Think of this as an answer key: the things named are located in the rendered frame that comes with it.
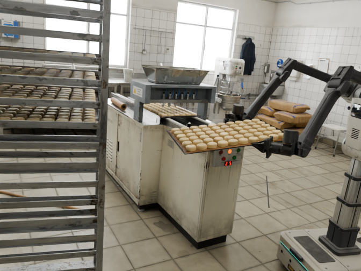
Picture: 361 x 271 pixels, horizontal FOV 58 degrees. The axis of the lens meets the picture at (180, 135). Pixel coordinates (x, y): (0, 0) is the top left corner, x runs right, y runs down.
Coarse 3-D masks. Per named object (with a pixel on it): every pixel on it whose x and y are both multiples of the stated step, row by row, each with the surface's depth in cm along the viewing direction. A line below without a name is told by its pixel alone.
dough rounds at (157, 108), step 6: (144, 108) 314; (150, 108) 306; (156, 108) 309; (162, 108) 312; (168, 108) 315; (174, 108) 319; (180, 108) 321; (156, 114) 292; (162, 114) 285; (168, 114) 287; (174, 114) 290; (180, 114) 292; (186, 114) 296; (192, 114) 298
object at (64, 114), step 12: (0, 108) 150; (12, 108) 153; (24, 108) 157; (36, 108) 159; (48, 108) 161; (60, 108) 171; (84, 108) 171; (48, 120) 137; (60, 120) 138; (72, 120) 140; (84, 120) 142
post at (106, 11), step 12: (108, 0) 124; (108, 12) 126; (108, 24) 127; (108, 36) 128; (108, 48) 129; (108, 60) 130; (108, 72) 132; (108, 84) 133; (96, 252) 153; (96, 264) 154
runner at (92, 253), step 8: (16, 256) 146; (24, 256) 147; (32, 256) 148; (40, 256) 149; (48, 256) 150; (56, 256) 151; (64, 256) 152; (72, 256) 153; (80, 256) 154; (88, 256) 155
